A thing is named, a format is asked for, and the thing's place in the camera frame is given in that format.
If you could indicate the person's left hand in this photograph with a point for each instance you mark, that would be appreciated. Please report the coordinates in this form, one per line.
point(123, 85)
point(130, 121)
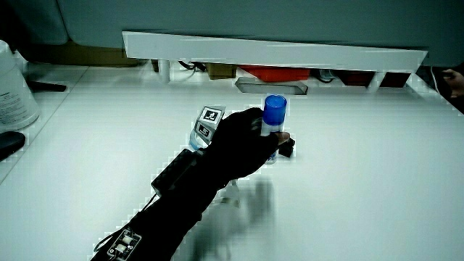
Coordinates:
point(235, 145)

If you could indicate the blue capped glue stick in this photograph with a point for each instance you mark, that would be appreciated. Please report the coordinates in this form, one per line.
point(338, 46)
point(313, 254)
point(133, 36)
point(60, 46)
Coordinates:
point(274, 108)

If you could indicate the person's left forearm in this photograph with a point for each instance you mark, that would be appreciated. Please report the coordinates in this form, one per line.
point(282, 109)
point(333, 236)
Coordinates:
point(170, 214)

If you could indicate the grey metal tray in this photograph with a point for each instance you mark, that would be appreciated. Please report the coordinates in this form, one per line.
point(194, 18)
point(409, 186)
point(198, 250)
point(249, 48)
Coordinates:
point(270, 87)

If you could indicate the brown cardboard box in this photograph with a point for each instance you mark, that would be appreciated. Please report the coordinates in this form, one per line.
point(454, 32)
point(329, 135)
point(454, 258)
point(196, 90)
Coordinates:
point(221, 70)

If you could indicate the white raised desk shelf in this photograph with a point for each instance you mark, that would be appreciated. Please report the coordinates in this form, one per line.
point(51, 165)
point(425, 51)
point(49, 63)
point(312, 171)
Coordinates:
point(275, 54)

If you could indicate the dark red box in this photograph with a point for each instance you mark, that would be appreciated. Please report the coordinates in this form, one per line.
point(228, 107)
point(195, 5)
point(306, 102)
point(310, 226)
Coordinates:
point(357, 78)

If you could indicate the brown wooden board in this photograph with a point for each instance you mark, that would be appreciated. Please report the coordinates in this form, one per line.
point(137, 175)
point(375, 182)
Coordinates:
point(83, 54)

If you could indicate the flat black object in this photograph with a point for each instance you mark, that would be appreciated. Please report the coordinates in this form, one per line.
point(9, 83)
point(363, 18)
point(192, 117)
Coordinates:
point(47, 86)

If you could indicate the black rounded object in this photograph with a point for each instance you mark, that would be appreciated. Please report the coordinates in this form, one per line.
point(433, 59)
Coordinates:
point(9, 143)

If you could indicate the white cylindrical container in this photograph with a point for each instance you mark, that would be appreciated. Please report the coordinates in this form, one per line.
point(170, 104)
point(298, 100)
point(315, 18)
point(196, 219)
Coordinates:
point(12, 94)

